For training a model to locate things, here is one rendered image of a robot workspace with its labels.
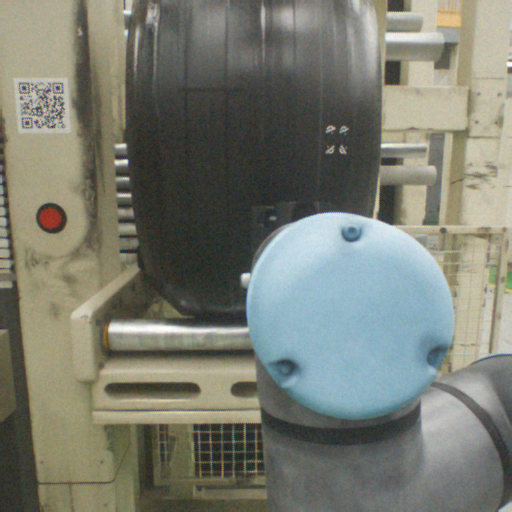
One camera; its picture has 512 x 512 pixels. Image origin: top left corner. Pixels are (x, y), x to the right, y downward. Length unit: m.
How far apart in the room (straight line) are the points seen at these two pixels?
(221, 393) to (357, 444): 0.45
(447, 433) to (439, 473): 0.02
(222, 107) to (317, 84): 0.10
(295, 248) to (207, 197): 0.33
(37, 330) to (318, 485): 0.62
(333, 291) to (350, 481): 0.08
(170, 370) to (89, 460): 0.27
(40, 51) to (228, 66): 0.33
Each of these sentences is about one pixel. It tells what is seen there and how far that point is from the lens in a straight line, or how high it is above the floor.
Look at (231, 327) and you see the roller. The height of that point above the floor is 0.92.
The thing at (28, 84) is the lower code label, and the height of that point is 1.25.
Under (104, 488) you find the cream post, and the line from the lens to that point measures 0.87.
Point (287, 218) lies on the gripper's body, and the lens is 0.31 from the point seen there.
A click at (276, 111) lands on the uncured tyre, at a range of 0.47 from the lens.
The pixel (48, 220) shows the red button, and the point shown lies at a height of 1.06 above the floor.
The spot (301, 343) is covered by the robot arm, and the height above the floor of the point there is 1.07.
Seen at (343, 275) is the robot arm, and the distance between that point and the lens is 0.16.
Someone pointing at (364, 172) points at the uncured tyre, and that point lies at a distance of 0.51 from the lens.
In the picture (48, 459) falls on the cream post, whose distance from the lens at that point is 0.87.
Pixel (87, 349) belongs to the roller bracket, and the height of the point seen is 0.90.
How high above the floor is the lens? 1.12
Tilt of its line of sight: 10 degrees down
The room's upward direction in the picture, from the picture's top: straight up
